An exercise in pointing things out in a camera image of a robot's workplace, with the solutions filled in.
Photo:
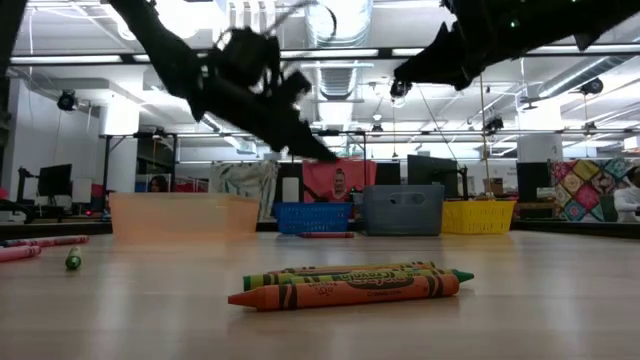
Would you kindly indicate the floral patterned cloth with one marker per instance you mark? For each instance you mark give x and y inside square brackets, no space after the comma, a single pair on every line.
[245,180]

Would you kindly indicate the black horizontal rig bar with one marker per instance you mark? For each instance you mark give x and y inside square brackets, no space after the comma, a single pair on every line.
[385,52]

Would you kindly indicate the orange translucent plastic bin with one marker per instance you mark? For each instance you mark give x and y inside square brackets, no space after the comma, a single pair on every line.
[185,215]

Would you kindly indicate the white computer case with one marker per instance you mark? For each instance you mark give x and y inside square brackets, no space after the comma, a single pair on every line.
[81,191]

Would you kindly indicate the black monitor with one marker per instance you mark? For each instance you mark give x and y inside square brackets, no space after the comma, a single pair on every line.
[532,180]
[387,172]
[430,170]
[55,180]

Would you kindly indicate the red crayon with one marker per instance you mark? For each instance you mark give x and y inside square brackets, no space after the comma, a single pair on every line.
[327,235]

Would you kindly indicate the black aluminium table frame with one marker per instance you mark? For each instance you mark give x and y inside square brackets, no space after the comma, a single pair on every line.
[575,229]

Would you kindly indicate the red cloth backdrop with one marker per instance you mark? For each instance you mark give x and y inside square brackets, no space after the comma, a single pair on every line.
[360,175]

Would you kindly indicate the colourful patchwork quilt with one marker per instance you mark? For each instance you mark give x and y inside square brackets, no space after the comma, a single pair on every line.
[590,190]

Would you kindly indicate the black upright panel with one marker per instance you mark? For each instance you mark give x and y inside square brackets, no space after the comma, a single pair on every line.
[277,172]

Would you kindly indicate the blue plastic basket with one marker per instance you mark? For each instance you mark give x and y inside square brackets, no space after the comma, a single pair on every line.
[310,220]

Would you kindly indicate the yellow plastic basket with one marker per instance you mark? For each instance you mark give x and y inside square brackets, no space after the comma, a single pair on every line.
[475,217]

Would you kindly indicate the white column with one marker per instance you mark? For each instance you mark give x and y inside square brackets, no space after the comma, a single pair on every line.
[120,165]
[540,145]

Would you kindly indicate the grey plastic bin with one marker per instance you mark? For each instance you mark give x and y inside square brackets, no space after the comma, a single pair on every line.
[400,220]

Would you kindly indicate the orange crayon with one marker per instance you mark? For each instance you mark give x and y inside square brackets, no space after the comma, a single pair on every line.
[350,295]
[290,271]

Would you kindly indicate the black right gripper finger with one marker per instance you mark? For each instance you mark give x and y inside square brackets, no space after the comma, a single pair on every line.
[430,77]
[435,60]

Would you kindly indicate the slanted silver ventilation duct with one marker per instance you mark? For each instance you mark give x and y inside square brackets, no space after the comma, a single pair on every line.
[575,75]

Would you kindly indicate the cardboard box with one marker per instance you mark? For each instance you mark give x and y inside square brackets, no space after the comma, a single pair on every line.
[492,187]

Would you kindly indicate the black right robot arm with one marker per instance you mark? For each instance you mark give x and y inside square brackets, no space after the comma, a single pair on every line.
[575,20]

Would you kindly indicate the brown crayon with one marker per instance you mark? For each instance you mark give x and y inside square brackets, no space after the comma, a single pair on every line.
[420,265]

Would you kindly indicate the round silver ventilation duct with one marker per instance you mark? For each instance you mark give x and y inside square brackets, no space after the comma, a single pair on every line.
[340,82]

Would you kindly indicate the green crayon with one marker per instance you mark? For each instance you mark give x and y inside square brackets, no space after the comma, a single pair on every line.
[300,280]
[73,261]

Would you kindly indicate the black background robot arm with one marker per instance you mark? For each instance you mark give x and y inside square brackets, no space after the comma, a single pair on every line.
[320,190]

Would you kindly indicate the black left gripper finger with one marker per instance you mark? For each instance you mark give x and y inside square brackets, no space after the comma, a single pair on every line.
[292,140]
[315,142]

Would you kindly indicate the black ceiling spotlight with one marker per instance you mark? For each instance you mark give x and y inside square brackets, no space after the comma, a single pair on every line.
[67,101]
[592,86]
[495,124]

